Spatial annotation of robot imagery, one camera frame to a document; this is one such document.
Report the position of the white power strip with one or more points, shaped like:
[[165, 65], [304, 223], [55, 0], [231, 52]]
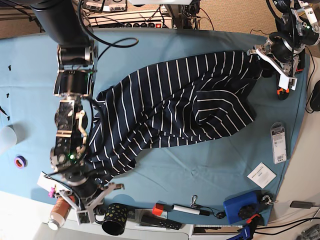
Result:
[[154, 19]]

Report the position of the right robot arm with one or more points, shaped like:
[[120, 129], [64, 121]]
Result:
[[77, 56]]

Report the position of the red orange cube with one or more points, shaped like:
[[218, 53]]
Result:
[[158, 209]]

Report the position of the metal carabiner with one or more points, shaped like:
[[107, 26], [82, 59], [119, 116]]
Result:
[[193, 201]]

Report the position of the black round object right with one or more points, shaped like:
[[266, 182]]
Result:
[[315, 98]]

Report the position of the teal table cloth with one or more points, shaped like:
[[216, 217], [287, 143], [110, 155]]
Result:
[[213, 170]]

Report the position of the black power adapter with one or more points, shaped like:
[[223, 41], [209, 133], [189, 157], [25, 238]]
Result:
[[301, 204]]

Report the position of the black remote control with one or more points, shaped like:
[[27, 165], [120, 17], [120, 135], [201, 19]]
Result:
[[160, 222]]

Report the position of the white square card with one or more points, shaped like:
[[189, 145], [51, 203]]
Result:
[[261, 175]]

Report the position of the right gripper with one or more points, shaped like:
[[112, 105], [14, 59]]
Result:
[[87, 190]]

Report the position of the black mug gold leaves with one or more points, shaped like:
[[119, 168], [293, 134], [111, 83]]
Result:
[[115, 219]]

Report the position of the orange black utility knife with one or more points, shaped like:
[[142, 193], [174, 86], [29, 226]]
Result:
[[282, 93]]

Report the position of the white black marker pen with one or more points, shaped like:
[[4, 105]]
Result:
[[190, 210]]

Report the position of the navy white striped t-shirt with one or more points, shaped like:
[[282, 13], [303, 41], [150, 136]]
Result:
[[173, 103]]

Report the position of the pink clip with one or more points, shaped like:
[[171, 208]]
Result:
[[52, 192]]

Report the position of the blue box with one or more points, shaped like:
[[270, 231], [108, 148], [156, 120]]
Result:
[[242, 207]]

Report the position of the translucent plastic cup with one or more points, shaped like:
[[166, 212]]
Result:
[[8, 139]]

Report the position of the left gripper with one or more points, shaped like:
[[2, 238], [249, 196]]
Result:
[[280, 52]]

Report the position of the clear plastic blister pack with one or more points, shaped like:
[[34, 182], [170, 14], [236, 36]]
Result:
[[278, 139]]

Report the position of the white paper sheet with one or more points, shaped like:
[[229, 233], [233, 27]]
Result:
[[46, 183]]

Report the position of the orange black tool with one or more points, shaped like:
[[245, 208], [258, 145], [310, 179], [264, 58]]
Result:
[[301, 61]]

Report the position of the blue clamp bottom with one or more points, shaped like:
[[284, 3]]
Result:
[[247, 232]]

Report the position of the purple tape roll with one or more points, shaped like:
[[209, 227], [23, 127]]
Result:
[[20, 162]]

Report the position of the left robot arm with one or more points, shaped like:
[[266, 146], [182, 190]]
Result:
[[297, 28]]

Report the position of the orange bottle white cap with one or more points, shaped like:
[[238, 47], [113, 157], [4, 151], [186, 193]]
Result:
[[59, 214]]

